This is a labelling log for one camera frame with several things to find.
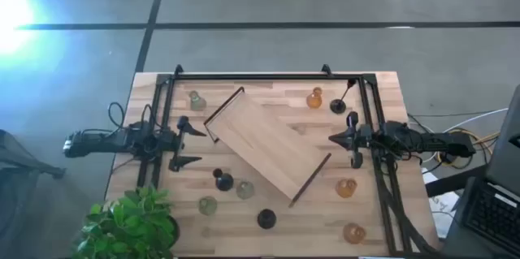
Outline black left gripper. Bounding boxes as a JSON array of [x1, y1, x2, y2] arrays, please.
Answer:
[[160, 115, 207, 173]]

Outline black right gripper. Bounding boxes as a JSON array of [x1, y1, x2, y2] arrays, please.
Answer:
[[327, 111, 373, 170]]

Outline tall black metal candlestick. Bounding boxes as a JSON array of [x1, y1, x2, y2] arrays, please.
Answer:
[[257, 209, 278, 230], [329, 79, 358, 114], [212, 167, 235, 192]]

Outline amber glass candle holder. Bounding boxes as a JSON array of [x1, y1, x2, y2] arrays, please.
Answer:
[[305, 86, 324, 110], [342, 222, 367, 245], [335, 178, 358, 199]]

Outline clear glass flask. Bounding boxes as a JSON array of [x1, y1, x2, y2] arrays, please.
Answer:
[[236, 180, 255, 201]]

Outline wooden shelf riser black legs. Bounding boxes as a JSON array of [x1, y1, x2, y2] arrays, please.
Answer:
[[202, 86, 332, 209]]

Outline green potted plant black pot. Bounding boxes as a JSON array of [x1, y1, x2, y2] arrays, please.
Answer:
[[72, 185, 181, 259]]

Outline white paper sheet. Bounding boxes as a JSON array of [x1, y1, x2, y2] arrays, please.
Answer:
[[422, 167, 460, 227]]

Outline black side table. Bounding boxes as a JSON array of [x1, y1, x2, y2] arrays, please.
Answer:
[[424, 165, 520, 259]]

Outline dark grey chair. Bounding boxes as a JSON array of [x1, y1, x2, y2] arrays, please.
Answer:
[[0, 128, 67, 259]]

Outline grey laptop black keyboard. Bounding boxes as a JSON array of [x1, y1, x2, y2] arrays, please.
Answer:
[[462, 84, 520, 256]]

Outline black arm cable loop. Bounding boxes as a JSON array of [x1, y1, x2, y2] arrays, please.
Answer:
[[107, 101, 155, 130]]

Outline black metal table frame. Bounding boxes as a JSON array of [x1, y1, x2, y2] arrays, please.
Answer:
[[136, 63, 399, 257]]

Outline black diagonal frame strut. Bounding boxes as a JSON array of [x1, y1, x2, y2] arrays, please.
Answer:
[[377, 169, 440, 257]]

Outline white cable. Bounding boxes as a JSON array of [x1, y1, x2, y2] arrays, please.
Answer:
[[405, 107, 509, 135]]

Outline yellow cable bundle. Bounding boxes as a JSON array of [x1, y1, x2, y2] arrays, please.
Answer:
[[430, 127, 501, 167]]

